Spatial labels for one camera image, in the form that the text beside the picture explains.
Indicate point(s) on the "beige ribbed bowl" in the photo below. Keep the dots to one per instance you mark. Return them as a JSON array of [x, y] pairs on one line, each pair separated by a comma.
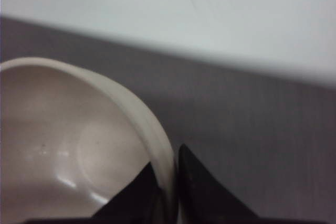
[[71, 139]]

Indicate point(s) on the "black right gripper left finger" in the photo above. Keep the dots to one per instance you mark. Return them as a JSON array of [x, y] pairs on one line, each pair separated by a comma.
[[138, 202]]

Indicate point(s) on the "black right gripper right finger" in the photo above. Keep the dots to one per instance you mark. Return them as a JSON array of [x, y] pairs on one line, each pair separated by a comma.
[[204, 199]]

